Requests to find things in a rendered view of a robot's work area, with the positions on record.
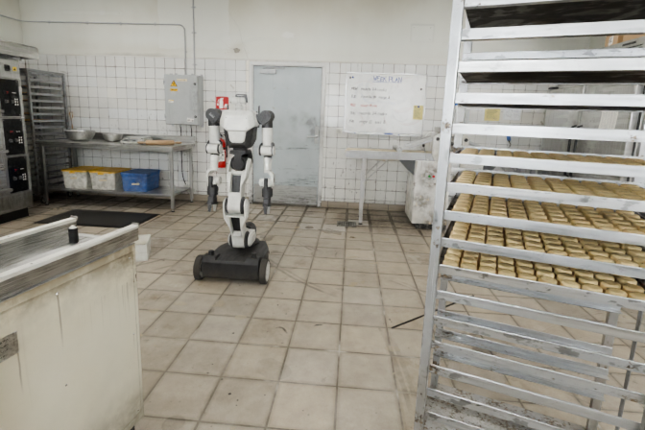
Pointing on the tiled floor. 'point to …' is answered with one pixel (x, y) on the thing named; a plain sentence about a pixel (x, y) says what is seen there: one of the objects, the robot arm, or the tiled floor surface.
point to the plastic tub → (143, 248)
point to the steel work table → (122, 149)
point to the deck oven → (13, 134)
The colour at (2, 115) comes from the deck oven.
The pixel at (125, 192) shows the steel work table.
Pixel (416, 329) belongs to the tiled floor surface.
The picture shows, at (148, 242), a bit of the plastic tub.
